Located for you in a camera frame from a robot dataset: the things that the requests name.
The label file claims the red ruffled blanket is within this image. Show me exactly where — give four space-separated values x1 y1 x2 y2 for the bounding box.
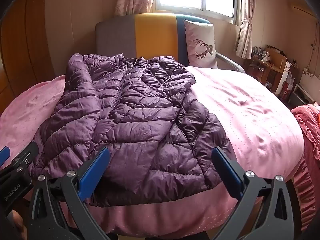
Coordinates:
290 102 320 230

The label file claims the pink bed sheet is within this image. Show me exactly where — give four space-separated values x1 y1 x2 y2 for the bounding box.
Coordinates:
0 75 295 237

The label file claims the wooden wardrobe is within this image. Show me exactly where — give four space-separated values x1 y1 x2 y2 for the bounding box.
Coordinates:
0 0 48 113

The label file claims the pink dotted bedspread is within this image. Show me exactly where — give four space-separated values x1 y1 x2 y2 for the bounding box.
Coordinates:
186 66 305 180

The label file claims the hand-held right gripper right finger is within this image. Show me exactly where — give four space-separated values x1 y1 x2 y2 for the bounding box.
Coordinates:
212 147 298 240

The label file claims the grey padded bed rail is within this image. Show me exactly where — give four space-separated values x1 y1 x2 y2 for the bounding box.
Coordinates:
215 52 246 74

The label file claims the grey yellow blue headboard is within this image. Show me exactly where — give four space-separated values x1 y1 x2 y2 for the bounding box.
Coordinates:
95 13 215 67

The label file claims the cluttered wooden desk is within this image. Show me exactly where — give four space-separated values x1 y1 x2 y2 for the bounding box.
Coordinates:
246 45 294 98

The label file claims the purple quilted down jacket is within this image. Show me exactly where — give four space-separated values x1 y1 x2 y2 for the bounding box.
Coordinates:
31 53 234 207

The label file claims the deer print pillow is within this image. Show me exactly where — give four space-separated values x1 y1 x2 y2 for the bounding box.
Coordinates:
184 19 218 69

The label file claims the white frame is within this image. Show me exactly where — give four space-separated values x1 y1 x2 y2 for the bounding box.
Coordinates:
291 84 315 110

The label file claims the red bag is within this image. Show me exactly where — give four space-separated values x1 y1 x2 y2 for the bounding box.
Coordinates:
279 82 295 101

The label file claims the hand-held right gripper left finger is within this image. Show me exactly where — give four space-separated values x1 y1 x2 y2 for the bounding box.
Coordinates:
26 147 111 240

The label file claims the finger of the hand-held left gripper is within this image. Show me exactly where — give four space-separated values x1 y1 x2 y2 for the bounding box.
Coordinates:
11 141 39 172
0 146 11 167

